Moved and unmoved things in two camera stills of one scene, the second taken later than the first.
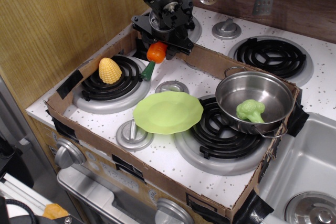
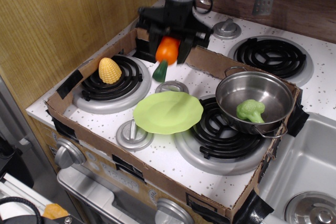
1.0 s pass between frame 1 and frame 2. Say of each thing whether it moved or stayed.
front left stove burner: stayed
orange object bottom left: stayed
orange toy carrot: moved
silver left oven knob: stayed
